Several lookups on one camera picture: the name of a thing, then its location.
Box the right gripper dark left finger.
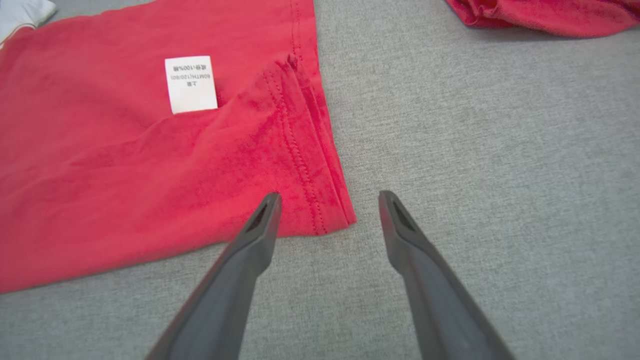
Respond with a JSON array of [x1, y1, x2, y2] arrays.
[[145, 191, 283, 360]]

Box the red shorts with white stripe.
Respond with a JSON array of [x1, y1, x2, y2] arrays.
[[445, 0, 640, 39]]

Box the red shirt with white sleeves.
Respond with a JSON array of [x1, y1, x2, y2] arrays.
[[0, 0, 357, 295]]

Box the grey fabric sofa seat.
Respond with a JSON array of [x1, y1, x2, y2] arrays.
[[0, 0, 640, 360]]

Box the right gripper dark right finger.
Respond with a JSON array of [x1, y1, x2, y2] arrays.
[[378, 190, 516, 360]]

